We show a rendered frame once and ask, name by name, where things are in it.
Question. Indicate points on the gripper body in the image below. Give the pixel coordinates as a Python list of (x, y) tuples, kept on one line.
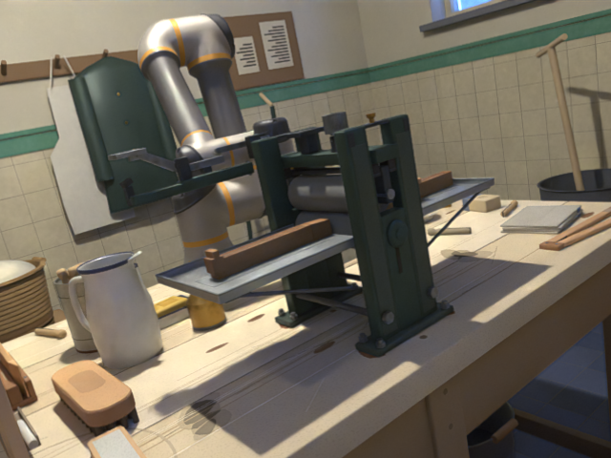
[(270, 128)]

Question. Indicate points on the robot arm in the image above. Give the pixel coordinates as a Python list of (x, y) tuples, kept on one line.
[(164, 90)]

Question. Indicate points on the grey square screw knob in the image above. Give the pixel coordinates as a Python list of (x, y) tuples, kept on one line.
[(335, 123)]

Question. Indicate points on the long brown wooden slat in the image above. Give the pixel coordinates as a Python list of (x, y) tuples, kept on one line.
[(267, 245)]

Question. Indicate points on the grey crank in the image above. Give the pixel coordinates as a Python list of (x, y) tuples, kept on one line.
[(143, 157)]

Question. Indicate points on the grey feed tray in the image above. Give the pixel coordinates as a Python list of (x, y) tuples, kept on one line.
[(267, 267), (458, 188)]

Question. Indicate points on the yellow soap bar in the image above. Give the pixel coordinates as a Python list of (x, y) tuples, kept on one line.
[(169, 306)]

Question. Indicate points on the brown notice board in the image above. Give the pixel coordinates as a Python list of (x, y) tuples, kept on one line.
[(281, 47)]

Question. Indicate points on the small brass knob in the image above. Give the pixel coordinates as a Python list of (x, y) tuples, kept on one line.
[(371, 117)]

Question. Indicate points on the green gear guard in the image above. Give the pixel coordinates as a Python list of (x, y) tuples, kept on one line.
[(119, 119)]

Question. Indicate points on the green round side knob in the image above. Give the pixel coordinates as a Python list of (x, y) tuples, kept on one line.
[(397, 233)]

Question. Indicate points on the short brown wooden block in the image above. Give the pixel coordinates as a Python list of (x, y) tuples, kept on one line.
[(435, 183)]

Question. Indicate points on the yellow tin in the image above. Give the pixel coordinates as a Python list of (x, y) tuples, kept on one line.
[(207, 312)]

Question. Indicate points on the wooden clothes peg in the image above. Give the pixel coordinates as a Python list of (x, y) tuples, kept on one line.
[(448, 230), (509, 208), (50, 332)]

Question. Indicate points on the white apron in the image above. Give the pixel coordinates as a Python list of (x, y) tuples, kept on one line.
[(67, 167)]

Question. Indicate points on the beige soap block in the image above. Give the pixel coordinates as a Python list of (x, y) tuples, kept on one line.
[(484, 202)]

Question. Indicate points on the white enamel pitcher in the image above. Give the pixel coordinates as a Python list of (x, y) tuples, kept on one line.
[(124, 315)]

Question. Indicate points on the window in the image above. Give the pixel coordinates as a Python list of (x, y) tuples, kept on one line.
[(501, 12)]

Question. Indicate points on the beige crock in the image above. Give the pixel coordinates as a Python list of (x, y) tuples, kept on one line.
[(76, 315)]

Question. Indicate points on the folded grey cloth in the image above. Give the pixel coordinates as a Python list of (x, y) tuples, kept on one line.
[(541, 219)]

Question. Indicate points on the wooden wash dolly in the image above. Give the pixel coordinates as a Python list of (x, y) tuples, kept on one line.
[(565, 119)]

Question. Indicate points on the wicker laundry basket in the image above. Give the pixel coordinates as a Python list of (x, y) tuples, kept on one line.
[(24, 296)]

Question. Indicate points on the wooden scrub brush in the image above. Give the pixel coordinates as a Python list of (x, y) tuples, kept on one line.
[(93, 393)]

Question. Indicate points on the wooden laundry tongs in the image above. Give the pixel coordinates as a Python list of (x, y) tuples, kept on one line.
[(577, 233)]

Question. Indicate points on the dark wash tub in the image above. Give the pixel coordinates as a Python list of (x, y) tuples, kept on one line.
[(596, 186)]

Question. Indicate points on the wooden block with grey top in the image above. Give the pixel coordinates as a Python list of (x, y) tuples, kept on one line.
[(117, 443)]

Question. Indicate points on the green wringer frame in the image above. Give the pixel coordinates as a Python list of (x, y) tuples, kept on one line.
[(382, 238)]

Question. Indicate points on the brown peg rail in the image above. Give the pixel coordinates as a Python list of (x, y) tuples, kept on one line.
[(28, 71)]

